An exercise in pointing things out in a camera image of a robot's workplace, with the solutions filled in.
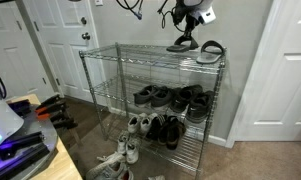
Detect white baseboard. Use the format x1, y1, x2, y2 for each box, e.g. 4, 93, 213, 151
208, 134, 228, 148

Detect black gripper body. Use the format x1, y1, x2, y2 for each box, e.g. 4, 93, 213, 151
173, 1, 201, 26

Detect chrome wire shelf rack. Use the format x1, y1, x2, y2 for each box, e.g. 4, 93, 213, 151
78, 41, 228, 180

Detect grey slipper black strap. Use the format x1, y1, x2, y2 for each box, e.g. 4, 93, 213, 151
195, 40, 226, 65
165, 34, 200, 53

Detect black sandal white stripes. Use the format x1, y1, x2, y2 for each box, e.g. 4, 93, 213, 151
145, 114, 168, 141

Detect black bracket block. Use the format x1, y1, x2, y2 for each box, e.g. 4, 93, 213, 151
8, 99, 33, 117

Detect white panelled closet door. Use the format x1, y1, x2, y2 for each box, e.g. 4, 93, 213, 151
224, 0, 301, 149

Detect grey sneaker orange insole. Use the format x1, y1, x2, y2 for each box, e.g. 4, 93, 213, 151
85, 159, 126, 180
118, 166, 135, 180

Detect black brown shoe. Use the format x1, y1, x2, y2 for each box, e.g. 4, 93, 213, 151
166, 119, 188, 151
157, 115, 179, 146

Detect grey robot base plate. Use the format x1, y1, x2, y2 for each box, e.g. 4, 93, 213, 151
0, 103, 60, 180

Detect white door with knob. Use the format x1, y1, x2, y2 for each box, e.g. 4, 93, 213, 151
21, 0, 109, 107

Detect wooden table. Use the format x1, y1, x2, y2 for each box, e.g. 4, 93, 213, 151
6, 93, 84, 180

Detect black sneaker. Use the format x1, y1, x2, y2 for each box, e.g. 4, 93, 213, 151
185, 90, 215, 124
133, 84, 159, 108
169, 84, 204, 114
150, 85, 174, 112

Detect black orange bar clamp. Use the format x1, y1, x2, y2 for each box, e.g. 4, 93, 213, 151
49, 111, 79, 131
34, 93, 63, 111
35, 100, 68, 121

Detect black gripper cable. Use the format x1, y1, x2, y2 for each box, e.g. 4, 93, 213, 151
115, 0, 178, 33

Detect silver door knob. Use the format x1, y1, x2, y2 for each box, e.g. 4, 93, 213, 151
81, 31, 92, 41

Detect black aluminium rail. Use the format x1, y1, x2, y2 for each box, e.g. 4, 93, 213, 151
0, 143, 52, 180
0, 130, 46, 160

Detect white Nike sneaker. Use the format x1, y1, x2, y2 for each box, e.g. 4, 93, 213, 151
96, 151, 127, 168
147, 174, 166, 180

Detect white low sneaker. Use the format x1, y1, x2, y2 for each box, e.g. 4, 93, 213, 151
117, 130, 131, 155
127, 113, 148, 135
125, 137, 142, 165
139, 112, 159, 136

